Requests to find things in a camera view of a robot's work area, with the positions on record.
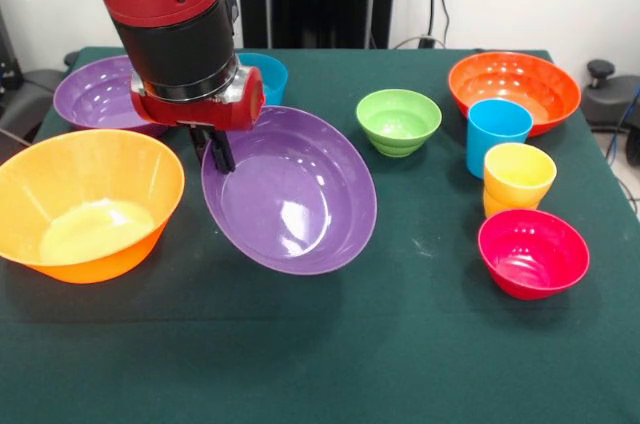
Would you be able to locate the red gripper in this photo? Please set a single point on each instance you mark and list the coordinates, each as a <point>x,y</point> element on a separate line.
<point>210,114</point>

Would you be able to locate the purple bowl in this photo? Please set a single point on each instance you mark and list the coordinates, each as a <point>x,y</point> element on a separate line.
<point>300,194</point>
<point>95,94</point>

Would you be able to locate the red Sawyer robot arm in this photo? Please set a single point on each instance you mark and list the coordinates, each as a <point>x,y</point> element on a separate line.
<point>170,19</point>

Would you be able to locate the blue bowl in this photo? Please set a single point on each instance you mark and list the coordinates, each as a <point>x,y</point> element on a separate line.
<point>270,76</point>

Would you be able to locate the large yellow bowl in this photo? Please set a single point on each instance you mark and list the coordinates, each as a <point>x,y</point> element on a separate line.
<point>90,204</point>

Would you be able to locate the green bowl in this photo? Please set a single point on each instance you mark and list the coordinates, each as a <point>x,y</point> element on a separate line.
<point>398,119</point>

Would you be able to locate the black wheeled base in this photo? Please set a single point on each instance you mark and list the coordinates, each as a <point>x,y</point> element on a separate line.
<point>30,94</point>
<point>607,104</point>

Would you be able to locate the dark green tablecloth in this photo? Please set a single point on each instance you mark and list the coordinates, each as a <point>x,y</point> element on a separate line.
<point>320,319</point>

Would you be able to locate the blue cup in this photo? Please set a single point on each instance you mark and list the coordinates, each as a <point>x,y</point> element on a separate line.
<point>492,144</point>

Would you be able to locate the yellow cup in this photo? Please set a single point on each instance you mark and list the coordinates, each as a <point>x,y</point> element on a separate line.
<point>520,174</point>
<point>495,205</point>

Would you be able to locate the orange-red bowl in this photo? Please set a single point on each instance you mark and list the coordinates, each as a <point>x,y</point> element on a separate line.
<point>515,79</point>

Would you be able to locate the pink bowl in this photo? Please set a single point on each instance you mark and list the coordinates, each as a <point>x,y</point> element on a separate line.
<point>532,254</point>

